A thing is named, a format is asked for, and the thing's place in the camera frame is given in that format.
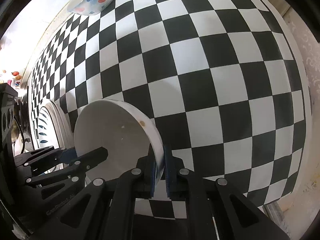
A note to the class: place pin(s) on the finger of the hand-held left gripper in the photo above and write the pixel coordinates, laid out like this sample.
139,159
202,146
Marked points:
68,155
92,158

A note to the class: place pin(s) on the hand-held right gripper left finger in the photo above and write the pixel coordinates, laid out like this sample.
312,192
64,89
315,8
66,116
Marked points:
153,180

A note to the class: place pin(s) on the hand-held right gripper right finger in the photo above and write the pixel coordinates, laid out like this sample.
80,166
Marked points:
169,177

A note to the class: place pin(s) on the plain white plate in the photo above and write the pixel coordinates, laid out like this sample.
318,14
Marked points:
63,127

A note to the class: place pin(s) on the plain white bowl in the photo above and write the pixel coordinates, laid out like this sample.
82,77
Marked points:
112,130

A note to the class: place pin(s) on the black striped white plate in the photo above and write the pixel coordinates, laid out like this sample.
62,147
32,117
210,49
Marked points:
43,127

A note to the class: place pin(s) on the black white checkered cloth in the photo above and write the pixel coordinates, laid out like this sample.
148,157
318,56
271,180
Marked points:
200,80

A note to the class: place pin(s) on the colourful wall stickers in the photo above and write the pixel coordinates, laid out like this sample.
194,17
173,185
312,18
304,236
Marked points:
15,74

